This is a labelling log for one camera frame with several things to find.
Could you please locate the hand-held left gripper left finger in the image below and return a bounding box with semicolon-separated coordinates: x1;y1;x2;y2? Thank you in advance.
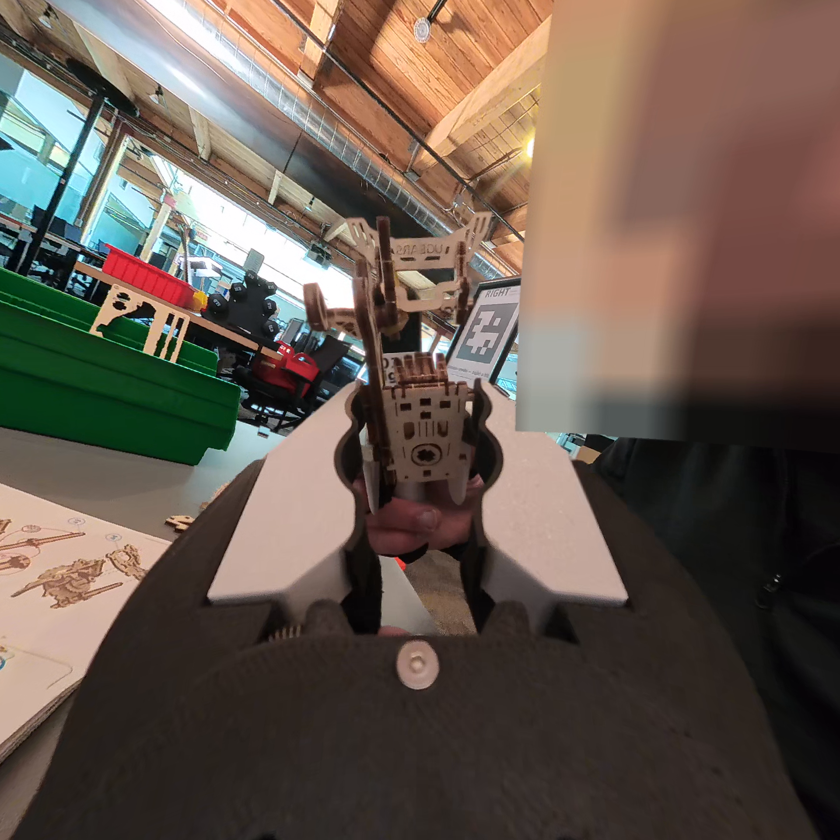
207;381;383;634

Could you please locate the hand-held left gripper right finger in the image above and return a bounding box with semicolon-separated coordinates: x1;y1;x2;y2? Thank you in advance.
461;379;629;635

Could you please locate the wooden mechanical model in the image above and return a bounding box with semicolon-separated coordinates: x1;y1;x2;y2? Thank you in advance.
302;216;495;508

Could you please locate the person's right hand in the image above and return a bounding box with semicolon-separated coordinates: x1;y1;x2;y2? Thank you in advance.
353;475;488;567

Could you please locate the red and black office chair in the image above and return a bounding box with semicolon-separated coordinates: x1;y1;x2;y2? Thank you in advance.
252;340;323;429

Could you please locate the long wooden work table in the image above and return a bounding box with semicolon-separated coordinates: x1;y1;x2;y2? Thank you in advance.
72;259;284;359

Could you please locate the green plastic bin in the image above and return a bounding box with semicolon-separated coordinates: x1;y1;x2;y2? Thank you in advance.
0;322;242;467
0;265;219;377

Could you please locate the illustrated instruction booklet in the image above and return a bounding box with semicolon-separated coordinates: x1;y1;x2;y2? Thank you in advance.
0;482;173;763

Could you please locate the red plastic bin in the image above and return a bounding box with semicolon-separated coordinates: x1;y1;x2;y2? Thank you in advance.
102;243;198;307

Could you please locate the wooden cutout frame piece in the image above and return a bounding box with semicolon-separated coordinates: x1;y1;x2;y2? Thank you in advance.
88;285;192;363

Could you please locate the silver spiral air duct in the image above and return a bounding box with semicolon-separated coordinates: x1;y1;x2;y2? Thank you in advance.
217;36;519;278

